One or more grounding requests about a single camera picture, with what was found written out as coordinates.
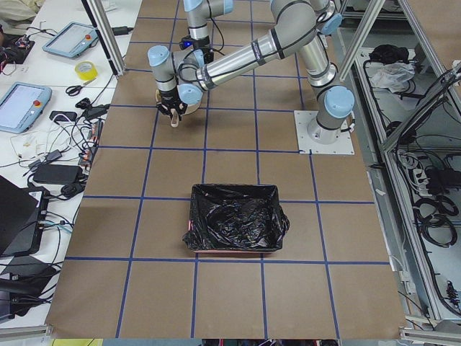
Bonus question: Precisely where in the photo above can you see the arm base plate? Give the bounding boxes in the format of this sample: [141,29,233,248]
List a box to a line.
[294,110,354,155]

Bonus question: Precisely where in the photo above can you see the aluminium frame post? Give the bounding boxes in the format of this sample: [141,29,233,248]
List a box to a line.
[81,0,125,76]

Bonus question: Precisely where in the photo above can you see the beige plastic dustpan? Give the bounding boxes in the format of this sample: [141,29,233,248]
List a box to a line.
[155,89,201,128]

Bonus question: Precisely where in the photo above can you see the black power adapter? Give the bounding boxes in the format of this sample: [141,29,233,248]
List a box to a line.
[33,164,83,185]

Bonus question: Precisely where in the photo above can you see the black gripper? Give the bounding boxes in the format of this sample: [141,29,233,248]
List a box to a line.
[156,94,187,121]
[179,35,215,63]

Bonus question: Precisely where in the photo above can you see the black scissors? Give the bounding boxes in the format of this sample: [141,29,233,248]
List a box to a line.
[65,79,94,97]

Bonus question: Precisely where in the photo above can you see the yellow tape roll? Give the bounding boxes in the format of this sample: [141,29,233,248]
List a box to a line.
[74,61,98,81]

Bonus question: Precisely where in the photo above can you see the upper blue teach pendant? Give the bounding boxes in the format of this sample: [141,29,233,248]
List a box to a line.
[42,22,98,58]

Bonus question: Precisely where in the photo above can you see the black laptop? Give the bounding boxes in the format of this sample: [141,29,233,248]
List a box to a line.
[1,177,50,257]

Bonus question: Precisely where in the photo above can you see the blue teach pendant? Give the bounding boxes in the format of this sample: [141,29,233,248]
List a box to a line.
[42,22,98,58]
[1,81,52,134]

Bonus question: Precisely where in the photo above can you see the white crumpled cloth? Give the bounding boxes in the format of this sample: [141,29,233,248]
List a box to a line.
[370,62,415,93]

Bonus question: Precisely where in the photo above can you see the bin with black bag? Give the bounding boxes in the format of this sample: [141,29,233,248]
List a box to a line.
[183,184,290,253]

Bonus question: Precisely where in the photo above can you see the lower blue teach pendant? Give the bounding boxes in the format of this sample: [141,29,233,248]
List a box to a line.
[1,81,52,134]

